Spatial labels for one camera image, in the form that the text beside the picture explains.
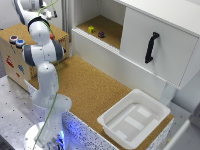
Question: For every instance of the red button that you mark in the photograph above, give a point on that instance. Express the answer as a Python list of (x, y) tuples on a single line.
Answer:
[(13, 38)]

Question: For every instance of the yellow block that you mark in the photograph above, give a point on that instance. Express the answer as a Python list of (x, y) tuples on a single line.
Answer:
[(91, 29)]

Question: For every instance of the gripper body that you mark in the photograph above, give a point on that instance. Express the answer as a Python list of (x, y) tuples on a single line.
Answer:
[(48, 13)]

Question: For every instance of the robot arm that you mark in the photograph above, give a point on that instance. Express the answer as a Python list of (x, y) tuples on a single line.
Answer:
[(46, 80)]

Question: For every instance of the white sliding door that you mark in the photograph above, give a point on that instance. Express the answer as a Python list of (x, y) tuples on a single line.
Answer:
[(173, 61)]

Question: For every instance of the white plastic box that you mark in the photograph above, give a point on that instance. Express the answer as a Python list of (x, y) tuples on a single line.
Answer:
[(133, 121)]

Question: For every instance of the white cabinet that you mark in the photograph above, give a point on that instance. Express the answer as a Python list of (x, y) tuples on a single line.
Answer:
[(100, 61)]

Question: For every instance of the wooden drawer box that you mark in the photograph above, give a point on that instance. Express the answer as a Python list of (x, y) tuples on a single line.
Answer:
[(11, 68)]

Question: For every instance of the purple block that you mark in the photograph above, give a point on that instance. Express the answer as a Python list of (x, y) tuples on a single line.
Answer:
[(101, 34)]

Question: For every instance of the blue button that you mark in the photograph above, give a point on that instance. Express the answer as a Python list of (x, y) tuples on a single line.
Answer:
[(20, 42)]

